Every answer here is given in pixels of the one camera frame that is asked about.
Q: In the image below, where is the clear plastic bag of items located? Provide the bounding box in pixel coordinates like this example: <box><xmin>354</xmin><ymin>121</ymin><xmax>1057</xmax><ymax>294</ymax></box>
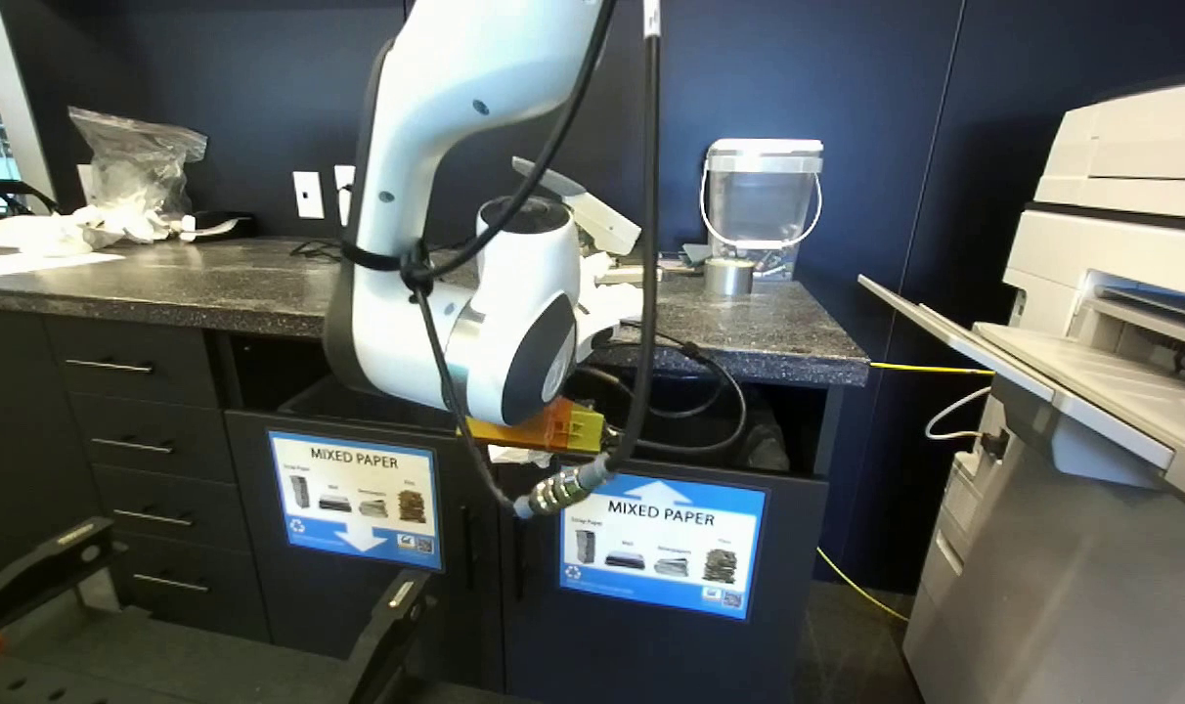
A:
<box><xmin>72</xmin><ymin>105</ymin><xmax>209</xmax><ymax>250</ymax></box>

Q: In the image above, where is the recycling bin door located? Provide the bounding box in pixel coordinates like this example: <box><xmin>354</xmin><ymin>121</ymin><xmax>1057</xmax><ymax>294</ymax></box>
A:
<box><xmin>229</xmin><ymin>412</ymin><xmax>502</xmax><ymax>683</ymax></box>
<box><xmin>497</xmin><ymin>461</ymin><xmax>826</xmax><ymax>704</ymax></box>

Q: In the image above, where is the small metal cylinder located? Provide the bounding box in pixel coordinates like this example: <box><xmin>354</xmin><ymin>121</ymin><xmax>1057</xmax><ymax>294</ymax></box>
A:
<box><xmin>705</xmin><ymin>259</ymin><xmax>757</xmax><ymax>302</ymax></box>

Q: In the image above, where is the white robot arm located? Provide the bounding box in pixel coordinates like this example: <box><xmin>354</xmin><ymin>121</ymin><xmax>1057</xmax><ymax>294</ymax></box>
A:
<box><xmin>324</xmin><ymin>0</ymin><xmax>615</xmax><ymax>425</ymax></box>

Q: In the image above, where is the white wall switch plate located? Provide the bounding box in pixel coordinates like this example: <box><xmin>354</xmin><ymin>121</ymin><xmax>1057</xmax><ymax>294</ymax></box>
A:
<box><xmin>291</xmin><ymin>167</ymin><xmax>324</xmax><ymax>218</ymax></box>

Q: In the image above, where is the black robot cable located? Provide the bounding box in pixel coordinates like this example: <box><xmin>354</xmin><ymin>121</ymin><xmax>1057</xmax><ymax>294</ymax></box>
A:
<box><xmin>341</xmin><ymin>0</ymin><xmax>757</xmax><ymax>523</ymax></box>

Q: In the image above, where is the left recycling bin door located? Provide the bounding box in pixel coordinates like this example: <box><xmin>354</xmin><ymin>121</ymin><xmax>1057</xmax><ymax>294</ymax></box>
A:
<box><xmin>229</xmin><ymin>412</ymin><xmax>502</xmax><ymax>683</ymax></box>

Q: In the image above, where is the left mixed paper sign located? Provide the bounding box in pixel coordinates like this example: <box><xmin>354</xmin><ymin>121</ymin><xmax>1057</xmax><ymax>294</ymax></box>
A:
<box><xmin>270</xmin><ymin>429</ymin><xmax>441</xmax><ymax>572</ymax></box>

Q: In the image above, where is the white wall outlet plate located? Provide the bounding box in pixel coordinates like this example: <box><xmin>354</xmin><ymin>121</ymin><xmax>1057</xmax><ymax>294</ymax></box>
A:
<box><xmin>333</xmin><ymin>165</ymin><xmax>358</xmax><ymax>225</ymax></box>

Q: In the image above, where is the black chair frame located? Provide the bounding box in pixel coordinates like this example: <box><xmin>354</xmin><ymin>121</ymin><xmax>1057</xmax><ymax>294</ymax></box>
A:
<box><xmin>0</xmin><ymin>517</ymin><xmax>428</xmax><ymax>704</ymax></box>

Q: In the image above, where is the right mixed paper sign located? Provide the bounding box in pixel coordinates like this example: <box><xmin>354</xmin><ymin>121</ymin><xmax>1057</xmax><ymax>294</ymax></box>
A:
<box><xmin>560</xmin><ymin>473</ymin><xmax>767</xmax><ymax>623</ymax></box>

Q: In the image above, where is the right recycling bin door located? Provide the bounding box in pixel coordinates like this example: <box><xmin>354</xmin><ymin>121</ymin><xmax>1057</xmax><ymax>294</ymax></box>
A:
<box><xmin>497</xmin><ymin>461</ymin><xmax>826</xmax><ymax>704</ymax></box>

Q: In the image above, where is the dark drawer cabinet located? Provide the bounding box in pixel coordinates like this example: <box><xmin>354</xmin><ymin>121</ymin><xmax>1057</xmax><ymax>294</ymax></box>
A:
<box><xmin>0</xmin><ymin>311</ymin><xmax>261</xmax><ymax>601</ymax></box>

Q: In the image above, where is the clear plastic bucket with handle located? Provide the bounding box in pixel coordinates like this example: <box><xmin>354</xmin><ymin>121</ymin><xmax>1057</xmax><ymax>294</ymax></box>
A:
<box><xmin>699</xmin><ymin>135</ymin><xmax>826</xmax><ymax>281</ymax></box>

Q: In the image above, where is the large white office printer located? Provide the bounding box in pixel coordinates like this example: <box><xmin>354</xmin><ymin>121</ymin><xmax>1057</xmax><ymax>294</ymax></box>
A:
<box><xmin>877</xmin><ymin>82</ymin><xmax>1185</xmax><ymax>704</ymax></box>

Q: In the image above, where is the yellow cable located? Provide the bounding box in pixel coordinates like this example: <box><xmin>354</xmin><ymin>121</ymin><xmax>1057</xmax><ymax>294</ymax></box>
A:
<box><xmin>814</xmin><ymin>361</ymin><xmax>999</xmax><ymax>624</ymax></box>

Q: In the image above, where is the white tissue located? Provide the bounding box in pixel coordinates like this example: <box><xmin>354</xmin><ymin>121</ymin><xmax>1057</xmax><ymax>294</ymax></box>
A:
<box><xmin>575</xmin><ymin>255</ymin><xmax>643</xmax><ymax>341</ymax></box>

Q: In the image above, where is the mixed paper sign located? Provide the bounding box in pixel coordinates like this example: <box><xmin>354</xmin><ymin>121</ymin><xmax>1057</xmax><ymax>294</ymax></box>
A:
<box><xmin>560</xmin><ymin>473</ymin><xmax>767</xmax><ymax>623</ymax></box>
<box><xmin>270</xmin><ymin>429</ymin><xmax>441</xmax><ymax>572</ymax></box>

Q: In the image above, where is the grey white stapler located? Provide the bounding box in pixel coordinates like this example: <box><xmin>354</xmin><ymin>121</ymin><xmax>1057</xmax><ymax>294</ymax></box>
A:
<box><xmin>540</xmin><ymin>167</ymin><xmax>643</xmax><ymax>259</ymax></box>

